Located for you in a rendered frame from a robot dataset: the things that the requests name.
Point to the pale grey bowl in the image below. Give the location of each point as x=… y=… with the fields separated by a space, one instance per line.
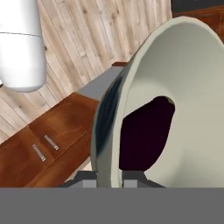
x=192 y=87

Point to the dark purple eggplant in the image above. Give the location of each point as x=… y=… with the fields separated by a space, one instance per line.
x=145 y=137

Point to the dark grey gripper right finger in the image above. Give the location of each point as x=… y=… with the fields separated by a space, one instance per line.
x=134 y=178

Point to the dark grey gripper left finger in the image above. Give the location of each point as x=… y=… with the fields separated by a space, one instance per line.
x=84 y=178

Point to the white rounded cylinder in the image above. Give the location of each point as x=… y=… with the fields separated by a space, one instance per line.
x=20 y=43

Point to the brown wooden cupboard door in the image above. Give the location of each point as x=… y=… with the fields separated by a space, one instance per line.
x=70 y=116
x=17 y=163

